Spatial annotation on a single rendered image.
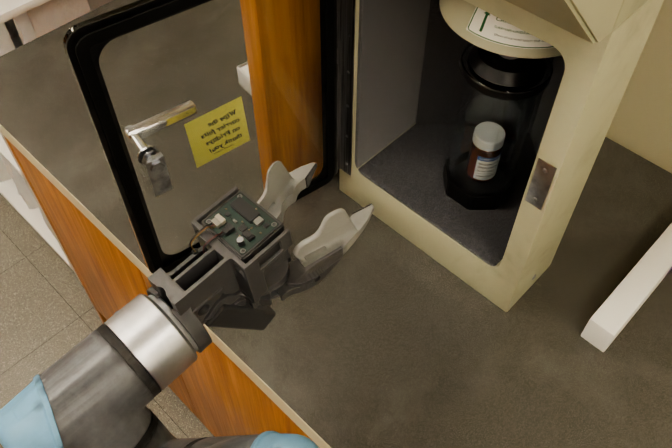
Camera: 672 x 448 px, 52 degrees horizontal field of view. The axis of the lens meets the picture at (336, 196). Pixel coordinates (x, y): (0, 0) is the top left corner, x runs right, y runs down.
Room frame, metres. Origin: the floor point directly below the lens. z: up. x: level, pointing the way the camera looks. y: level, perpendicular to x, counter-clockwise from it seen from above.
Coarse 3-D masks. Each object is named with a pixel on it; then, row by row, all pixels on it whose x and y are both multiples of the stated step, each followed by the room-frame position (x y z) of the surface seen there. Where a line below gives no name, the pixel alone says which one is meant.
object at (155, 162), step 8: (152, 152) 0.53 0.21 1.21; (160, 152) 0.53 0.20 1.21; (144, 160) 0.52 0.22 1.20; (152, 160) 0.51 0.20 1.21; (160, 160) 0.52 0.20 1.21; (152, 168) 0.51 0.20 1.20; (160, 168) 0.51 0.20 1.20; (152, 176) 0.51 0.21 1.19; (160, 176) 0.52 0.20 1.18; (168, 176) 0.52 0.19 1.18; (152, 184) 0.51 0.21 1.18; (160, 184) 0.51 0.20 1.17; (168, 184) 0.52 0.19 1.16; (160, 192) 0.51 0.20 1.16
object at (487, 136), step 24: (480, 96) 0.61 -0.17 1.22; (456, 120) 0.65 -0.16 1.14; (480, 120) 0.61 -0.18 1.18; (504, 120) 0.60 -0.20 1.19; (528, 120) 0.62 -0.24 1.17; (456, 144) 0.63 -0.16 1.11; (480, 144) 0.61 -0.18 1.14; (504, 144) 0.60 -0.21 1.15; (456, 168) 0.62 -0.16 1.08; (480, 168) 0.60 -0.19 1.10; (504, 168) 0.60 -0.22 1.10; (480, 192) 0.60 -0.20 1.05
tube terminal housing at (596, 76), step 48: (480, 0) 0.57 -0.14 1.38; (624, 0) 0.48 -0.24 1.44; (576, 48) 0.50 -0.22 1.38; (624, 48) 0.51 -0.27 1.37; (576, 96) 0.49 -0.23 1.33; (576, 144) 0.49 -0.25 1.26; (384, 192) 0.64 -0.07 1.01; (576, 192) 0.54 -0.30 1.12; (432, 240) 0.57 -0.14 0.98; (528, 240) 0.48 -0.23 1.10; (480, 288) 0.51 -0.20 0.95; (528, 288) 0.52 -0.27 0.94
